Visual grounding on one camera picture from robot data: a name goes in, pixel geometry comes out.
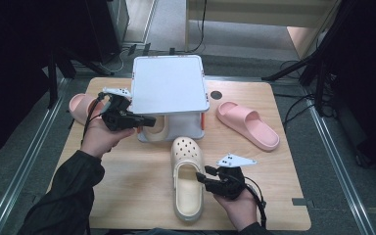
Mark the light wooden furniture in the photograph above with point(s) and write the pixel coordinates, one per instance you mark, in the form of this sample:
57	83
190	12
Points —
261	13

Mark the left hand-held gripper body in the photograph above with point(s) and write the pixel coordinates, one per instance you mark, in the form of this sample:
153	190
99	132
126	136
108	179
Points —
117	116

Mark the dark curtain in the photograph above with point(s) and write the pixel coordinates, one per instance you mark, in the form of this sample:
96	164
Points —
372	81
13	65

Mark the black metal stand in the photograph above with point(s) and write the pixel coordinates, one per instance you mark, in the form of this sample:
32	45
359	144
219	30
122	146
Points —
53	81

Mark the person's right hand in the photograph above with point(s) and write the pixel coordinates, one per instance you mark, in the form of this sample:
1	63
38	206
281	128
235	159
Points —
240	210

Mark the pink slide slipper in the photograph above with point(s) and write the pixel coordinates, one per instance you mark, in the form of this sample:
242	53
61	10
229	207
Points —
251	125
80	106

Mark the dark computer tower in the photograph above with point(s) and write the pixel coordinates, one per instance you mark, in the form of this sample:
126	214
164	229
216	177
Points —
114	29

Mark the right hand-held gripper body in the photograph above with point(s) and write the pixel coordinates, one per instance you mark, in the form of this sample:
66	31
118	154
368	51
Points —
228	182

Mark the person's left hand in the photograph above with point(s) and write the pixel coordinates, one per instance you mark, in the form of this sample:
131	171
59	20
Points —
101	140

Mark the black round table grommet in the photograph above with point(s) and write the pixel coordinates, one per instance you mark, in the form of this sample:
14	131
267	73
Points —
216	95

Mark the white shoe rack orange connectors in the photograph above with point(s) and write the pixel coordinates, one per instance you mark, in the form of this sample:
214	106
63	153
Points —
169	84

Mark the metal floor rail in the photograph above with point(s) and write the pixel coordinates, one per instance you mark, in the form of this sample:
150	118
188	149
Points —
336	169
29	147

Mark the black tripod stand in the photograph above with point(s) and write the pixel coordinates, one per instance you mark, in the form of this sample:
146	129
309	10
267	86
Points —
319	55

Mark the grey table bracket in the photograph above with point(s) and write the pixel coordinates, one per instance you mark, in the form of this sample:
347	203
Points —
302	201

